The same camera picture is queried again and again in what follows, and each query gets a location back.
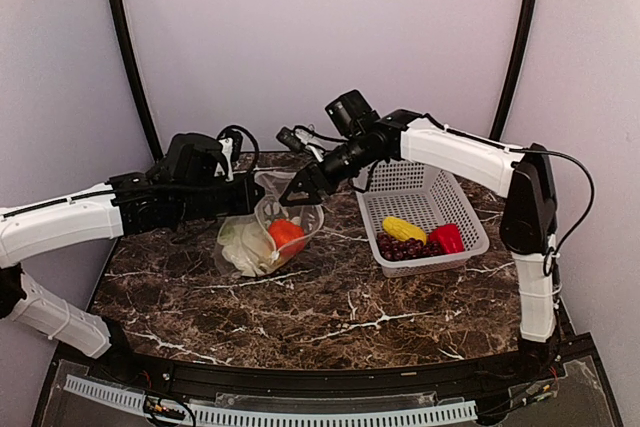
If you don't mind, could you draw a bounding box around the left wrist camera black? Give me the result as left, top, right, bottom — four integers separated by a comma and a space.
217, 124, 260, 183

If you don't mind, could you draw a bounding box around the right black frame post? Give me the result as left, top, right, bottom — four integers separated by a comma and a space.
489, 0, 536, 141

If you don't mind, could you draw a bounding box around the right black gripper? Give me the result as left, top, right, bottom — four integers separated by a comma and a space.
280, 132, 381, 205

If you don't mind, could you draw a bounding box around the white cauliflower toy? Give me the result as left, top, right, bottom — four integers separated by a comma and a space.
217, 217, 275, 277

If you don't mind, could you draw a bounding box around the clear polka dot zip bag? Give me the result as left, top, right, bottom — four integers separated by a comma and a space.
214, 170, 324, 278

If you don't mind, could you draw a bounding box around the white slotted cable duct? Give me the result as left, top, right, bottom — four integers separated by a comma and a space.
63, 374, 478, 427

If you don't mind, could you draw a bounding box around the black frame post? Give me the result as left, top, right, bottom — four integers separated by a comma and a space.
108, 0, 163, 161
489, 0, 536, 141

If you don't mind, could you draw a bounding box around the dark red grape bunch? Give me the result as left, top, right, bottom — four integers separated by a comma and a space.
376, 233, 444, 261

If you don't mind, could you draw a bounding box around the yellow corn toy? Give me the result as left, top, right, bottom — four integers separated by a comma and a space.
382, 216, 428, 243

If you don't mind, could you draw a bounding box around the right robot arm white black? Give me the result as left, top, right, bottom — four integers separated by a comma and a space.
279, 90, 565, 381

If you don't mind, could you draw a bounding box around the left black frame post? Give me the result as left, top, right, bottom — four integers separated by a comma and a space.
108, 0, 163, 161

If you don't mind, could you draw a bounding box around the black front rail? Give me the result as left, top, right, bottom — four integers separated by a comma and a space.
54, 336, 596, 401

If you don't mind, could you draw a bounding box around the small circuit board with wires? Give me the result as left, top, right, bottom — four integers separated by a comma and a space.
142, 396, 194, 426

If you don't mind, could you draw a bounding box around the red bell pepper toy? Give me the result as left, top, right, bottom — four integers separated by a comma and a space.
429, 223, 465, 254

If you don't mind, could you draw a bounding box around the orange pumpkin toy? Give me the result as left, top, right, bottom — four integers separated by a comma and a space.
268, 219, 305, 257

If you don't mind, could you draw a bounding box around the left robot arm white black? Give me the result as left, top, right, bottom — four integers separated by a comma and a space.
1, 125, 264, 383

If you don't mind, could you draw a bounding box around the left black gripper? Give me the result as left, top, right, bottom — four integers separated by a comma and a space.
174, 172, 265, 223

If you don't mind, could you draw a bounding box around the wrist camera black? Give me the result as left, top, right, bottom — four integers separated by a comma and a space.
276, 127, 326, 161
217, 124, 260, 183

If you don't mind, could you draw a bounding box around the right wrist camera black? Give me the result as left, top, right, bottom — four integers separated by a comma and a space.
276, 127, 326, 161

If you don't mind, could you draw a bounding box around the white plastic perforated basket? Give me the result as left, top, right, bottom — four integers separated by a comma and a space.
353, 160, 490, 278

